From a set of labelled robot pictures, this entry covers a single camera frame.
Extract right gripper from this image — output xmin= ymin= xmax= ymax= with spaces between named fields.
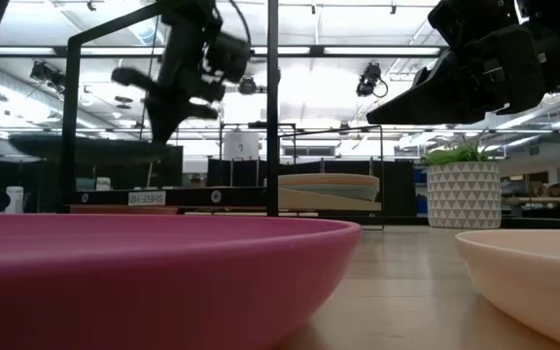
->
xmin=366 ymin=24 xmax=546 ymax=125

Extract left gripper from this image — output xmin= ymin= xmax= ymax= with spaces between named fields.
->
xmin=111 ymin=0 xmax=227 ymax=146

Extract pink plate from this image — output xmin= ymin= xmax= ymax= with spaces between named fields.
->
xmin=0 ymin=213 xmax=364 ymax=350

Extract black ceiling spot lamp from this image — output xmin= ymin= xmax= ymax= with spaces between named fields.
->
xmin=355 ymin=61 xmax=389 ymax=99
xmin=237 ymin=74 xmax=260 ymax=96
xmin=28 ymin=59 xmax=66 ymax=94

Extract green plant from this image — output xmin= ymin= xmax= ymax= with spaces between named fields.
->
xmin=420 ymin=130 xmax=501 ymax=167

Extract black partition panel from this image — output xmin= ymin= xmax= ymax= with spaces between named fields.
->
xmin=206 ymin=157 xmax=418 ymax=218

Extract white triangle-pattern plant pot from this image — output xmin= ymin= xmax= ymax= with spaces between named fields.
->
xmin=426 ymin=160 xmax=503 ymax=230

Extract wooden desk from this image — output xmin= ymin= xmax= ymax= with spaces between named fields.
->
xmin=502 ymin=194 xmax=560 ymax=220

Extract white plastic container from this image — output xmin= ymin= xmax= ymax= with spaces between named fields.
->
xmin=4 ymin=185 xmax=25 ymax=215

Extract peach plate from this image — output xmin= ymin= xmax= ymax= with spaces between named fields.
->
xmin=454 ymin=228 xmax=560 ymax=350

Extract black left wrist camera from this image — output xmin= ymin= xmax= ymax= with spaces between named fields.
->
xmin=204 ymin=30 xmax=254 ymax=85

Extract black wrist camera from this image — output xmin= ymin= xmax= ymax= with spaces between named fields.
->
xmin=204 ymin=30 xmax=254 ymax=85
xmin=427 ymin=0 xmax=520 ymax=51

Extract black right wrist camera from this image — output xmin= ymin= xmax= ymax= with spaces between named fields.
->
xmin=427 ymin=0 xmax=520 ymax=51

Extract wooden shelf with black frame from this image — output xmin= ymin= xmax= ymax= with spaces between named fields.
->
xmin=58 ymin=0 xmax=387 ymax=230

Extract black table border frame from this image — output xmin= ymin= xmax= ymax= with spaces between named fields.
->
xmin=318 ymin=213 xmax=560 ymax=230

